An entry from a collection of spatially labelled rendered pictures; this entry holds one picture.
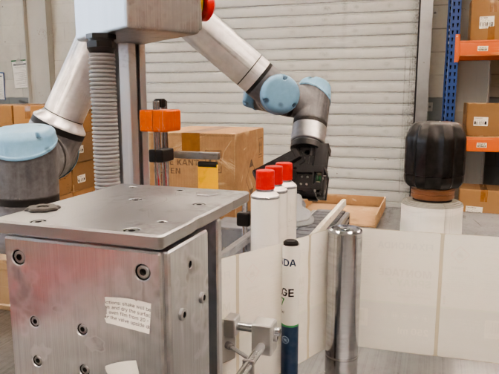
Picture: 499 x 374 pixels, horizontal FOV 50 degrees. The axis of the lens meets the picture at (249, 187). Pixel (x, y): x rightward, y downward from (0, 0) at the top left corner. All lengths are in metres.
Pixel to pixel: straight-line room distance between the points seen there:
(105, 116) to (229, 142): 0.73
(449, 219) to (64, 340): 0.58
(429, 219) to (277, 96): 0.40
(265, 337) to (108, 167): 0.29
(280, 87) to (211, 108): 4.38
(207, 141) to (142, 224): 1.08
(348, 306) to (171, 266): 0.36
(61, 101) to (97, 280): 0.91
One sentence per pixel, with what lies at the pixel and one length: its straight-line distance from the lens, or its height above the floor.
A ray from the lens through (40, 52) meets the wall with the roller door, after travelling 6.50.
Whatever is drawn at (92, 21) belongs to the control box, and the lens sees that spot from 0.72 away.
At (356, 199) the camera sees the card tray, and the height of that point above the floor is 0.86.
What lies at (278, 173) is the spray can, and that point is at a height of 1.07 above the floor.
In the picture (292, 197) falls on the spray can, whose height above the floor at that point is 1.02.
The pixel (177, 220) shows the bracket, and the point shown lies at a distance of 0.30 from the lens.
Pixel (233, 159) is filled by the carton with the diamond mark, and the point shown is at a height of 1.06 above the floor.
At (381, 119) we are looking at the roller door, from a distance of 5.03.
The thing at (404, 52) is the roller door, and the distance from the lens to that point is 5.03.
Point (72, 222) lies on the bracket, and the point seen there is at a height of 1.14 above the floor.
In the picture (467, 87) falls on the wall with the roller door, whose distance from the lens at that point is 5.12.
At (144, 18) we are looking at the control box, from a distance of 0.63.
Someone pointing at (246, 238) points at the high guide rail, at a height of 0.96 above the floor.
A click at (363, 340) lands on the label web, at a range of 0.67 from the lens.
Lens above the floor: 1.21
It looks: 10 degrees down
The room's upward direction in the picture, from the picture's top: straight up
